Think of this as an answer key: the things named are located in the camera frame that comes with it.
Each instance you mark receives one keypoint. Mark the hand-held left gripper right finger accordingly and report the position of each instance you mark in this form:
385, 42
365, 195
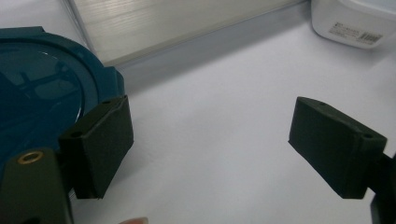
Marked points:
336, 149

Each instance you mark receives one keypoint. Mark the white square container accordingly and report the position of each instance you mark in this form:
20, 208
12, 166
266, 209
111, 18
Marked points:
342, 18

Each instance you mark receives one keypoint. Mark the round container with dark blue lid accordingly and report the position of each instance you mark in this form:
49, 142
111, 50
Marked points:
37, 87

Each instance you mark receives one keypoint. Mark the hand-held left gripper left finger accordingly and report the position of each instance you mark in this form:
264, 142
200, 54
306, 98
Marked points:
99, 149

